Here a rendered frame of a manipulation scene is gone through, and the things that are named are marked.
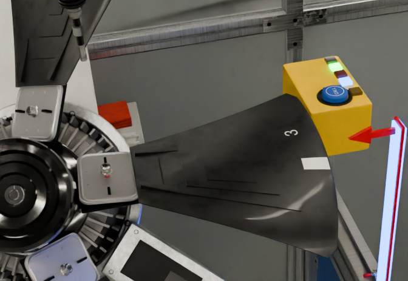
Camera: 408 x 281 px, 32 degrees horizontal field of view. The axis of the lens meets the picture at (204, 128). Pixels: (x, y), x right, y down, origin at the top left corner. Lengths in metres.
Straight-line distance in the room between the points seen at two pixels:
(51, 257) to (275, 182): 0.26
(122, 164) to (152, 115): 0.79
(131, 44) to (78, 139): 0.63
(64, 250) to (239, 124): 0.26
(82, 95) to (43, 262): 0.32
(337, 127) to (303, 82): 0.10
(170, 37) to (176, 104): 0.17
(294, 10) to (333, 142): 0.49
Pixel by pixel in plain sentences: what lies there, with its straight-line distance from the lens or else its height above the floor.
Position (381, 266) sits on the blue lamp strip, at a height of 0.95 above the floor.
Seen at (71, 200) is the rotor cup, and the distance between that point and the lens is 0.75.
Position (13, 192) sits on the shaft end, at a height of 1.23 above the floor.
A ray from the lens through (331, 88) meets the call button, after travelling 1.13.
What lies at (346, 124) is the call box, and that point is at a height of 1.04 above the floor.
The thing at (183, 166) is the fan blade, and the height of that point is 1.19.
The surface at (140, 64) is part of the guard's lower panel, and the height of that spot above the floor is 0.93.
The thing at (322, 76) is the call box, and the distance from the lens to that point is 1.18.
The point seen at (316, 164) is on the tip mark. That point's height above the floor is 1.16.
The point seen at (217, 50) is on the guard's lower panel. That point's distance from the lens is 1.56.
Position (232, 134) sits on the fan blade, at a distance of 0.86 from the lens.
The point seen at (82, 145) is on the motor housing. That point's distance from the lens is 0.92.
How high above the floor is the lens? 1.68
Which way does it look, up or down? 35 degrees down
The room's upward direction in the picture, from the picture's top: 5 degrees counter-clockwise
